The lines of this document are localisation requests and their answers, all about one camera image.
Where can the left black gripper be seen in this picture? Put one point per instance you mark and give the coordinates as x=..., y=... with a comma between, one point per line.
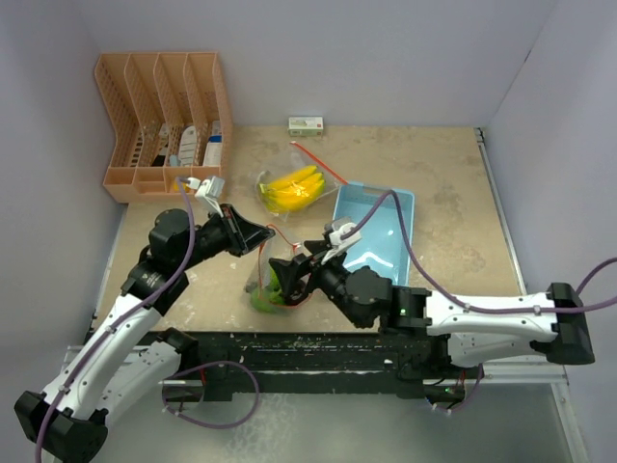
x=241, y=234

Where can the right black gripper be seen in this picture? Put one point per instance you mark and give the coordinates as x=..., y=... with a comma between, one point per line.
x=293, y=271

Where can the green cabbage toy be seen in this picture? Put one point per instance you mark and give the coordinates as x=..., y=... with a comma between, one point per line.
x=268, y=298

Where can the clear zip bag orange zipper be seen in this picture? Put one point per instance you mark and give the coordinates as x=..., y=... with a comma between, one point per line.
x=294, y=158

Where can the yellow banana bunch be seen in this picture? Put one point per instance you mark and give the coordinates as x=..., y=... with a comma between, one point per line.
x=292, y=192

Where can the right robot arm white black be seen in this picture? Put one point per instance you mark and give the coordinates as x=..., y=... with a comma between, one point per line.
x=451, y=334

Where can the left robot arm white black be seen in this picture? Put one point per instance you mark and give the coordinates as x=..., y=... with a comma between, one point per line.
x=71, y=418

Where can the light blue plastic basket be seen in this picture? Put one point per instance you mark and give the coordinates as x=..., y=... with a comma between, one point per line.
x=382, y=247

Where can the white blue item in organizer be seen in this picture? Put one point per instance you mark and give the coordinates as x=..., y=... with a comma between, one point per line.
x=214, y=146

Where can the white bottle in organizer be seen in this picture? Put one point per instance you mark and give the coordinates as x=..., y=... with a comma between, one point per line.
x=187, y=146

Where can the small white green box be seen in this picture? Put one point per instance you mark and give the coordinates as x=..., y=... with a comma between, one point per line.
x=305, y=126

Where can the orange desk file organizer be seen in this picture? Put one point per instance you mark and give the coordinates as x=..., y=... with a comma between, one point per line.
x=150, y=98

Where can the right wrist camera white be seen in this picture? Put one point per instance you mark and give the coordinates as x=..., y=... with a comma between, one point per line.
x=340, y=235

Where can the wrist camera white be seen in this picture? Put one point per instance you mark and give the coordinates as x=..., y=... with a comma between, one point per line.
x=340, y=235
x=208, y=192

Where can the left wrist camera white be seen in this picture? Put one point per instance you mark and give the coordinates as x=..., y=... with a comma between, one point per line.
x=208, y=192

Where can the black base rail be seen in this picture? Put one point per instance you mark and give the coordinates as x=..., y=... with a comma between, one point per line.
x=286, y=363

